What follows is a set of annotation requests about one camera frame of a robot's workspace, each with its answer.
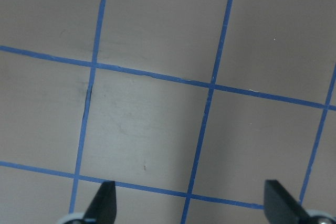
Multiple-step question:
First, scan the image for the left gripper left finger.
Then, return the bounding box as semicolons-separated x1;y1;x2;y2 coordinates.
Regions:
83;181;117;224

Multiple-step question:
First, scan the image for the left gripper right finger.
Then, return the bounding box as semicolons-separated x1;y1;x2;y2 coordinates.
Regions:
264;180;312;224

